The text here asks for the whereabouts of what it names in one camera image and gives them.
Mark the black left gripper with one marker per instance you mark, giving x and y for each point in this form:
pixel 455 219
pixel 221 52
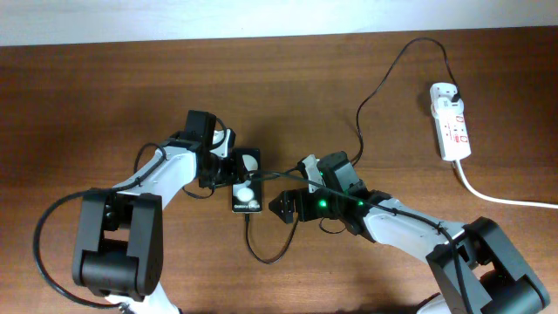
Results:
pixel 234 174

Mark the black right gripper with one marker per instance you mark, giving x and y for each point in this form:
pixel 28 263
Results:
pixel 302 195

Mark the black Galaxy smartphone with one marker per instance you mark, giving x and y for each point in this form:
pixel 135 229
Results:
pixel 247 196

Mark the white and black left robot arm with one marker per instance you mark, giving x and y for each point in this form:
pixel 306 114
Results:
pixel 119 248

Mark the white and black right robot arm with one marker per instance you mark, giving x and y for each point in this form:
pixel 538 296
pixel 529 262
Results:
pixel 477 268

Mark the white USB charger plug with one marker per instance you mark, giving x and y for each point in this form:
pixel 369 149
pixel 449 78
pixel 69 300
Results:
pixel 445 100

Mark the white power strip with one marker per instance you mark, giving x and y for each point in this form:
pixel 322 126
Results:
pixel 454 143

